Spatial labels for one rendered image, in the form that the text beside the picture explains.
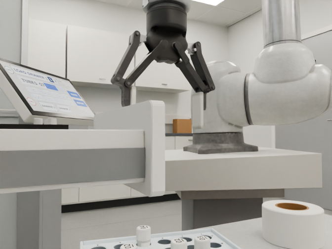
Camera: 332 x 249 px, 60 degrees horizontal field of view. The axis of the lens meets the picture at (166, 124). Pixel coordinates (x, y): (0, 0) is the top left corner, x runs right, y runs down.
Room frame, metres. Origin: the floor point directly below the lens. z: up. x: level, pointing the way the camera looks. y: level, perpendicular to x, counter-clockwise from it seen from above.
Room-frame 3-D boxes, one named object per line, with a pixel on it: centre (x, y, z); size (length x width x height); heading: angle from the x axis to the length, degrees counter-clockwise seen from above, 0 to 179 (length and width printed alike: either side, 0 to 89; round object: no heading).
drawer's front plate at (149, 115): (0.45, 0.07, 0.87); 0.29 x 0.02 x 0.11; 27
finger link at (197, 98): (0.55, -0.06, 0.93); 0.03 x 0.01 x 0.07; 27
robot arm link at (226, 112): (0.89, -0.17, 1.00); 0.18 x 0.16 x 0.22; 63
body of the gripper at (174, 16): (0.52, 0.00, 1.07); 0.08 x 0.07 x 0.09; 117
